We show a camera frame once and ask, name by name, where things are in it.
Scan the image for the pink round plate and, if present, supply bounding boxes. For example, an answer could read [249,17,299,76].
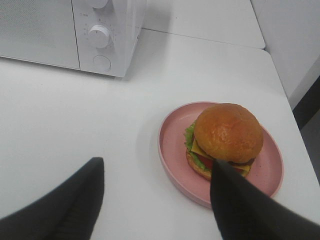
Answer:
[158,102,284,208]

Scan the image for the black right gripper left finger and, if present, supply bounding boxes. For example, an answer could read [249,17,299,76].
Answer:
[0,157,104,240]

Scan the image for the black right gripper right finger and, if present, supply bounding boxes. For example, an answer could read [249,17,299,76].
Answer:
[210,160,320,240]

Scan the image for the white microwave knob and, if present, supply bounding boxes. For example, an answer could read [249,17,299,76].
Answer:
[87,0,109,9]
[88,24,111,48]

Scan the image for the white microwave oven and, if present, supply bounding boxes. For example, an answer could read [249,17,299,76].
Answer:
[0,0,148,79]

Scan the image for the white microwave door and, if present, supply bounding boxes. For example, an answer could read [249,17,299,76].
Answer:
[0,0,80,69]

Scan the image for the lower white microwave knob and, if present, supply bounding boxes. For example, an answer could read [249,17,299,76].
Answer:
[88,24,111,48]

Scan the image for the burger with sesame-free bun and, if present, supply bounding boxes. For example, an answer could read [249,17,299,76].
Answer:
[184,103,264,181]

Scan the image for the upper white microwave knob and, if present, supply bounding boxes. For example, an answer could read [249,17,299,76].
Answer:
[87,0,109,9]

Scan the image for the round door release button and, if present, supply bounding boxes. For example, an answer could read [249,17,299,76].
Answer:
[92,55,111,72]

